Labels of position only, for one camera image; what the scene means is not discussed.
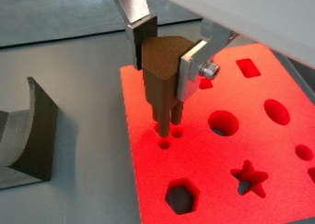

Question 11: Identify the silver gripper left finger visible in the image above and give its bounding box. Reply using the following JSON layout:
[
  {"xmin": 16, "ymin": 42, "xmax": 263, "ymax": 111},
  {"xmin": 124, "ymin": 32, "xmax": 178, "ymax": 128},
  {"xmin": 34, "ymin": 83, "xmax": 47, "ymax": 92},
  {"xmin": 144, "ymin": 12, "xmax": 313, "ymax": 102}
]
[{"xmin": 115, "ymin": 0, "xmax": 158, "ymax": 70}]

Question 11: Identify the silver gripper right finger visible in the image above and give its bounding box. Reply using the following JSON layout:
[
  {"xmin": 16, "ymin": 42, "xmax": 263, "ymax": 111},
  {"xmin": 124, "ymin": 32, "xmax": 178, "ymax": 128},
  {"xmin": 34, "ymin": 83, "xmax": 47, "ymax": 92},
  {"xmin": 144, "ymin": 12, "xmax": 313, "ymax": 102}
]
[{"xmin": 178, "ymin": 18, "xmax": 239, "ymax": 102}]

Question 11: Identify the brown three prong peg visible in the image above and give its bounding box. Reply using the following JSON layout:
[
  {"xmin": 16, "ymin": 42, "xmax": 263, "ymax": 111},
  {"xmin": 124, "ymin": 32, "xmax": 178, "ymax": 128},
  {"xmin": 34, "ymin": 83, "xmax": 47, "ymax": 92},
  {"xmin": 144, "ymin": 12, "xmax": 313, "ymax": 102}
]
[{"xmin": 142, "ymin": 36, "xmax": 194, "ymax": 137}]

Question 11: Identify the grey metal bin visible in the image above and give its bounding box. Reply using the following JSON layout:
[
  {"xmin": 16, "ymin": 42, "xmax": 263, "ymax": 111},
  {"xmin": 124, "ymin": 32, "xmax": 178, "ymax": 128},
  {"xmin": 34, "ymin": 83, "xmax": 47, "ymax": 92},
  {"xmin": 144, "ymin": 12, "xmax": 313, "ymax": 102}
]
[{"xmin": 0, "ymin": 0, "xmax": 315, "ymax": 224}]

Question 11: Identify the red shape sorting board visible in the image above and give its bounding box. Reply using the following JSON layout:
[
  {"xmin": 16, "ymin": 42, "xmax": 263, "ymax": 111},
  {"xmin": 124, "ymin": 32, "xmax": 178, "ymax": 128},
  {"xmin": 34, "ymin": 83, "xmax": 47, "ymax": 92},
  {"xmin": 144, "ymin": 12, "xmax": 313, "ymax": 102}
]
[{"xmin": 120, "ymin": 44, "xmax": 315, "ymax": 224}]

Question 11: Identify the dark grey curved block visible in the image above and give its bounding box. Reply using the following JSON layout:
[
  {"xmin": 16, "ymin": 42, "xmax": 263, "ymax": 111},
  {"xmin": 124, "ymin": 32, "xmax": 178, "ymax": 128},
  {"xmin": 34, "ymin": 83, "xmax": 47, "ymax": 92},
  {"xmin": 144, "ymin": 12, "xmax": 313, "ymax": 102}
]
[{"xmin": 0, "ymin": 77, "xmax": 59, "ymax": 190}]

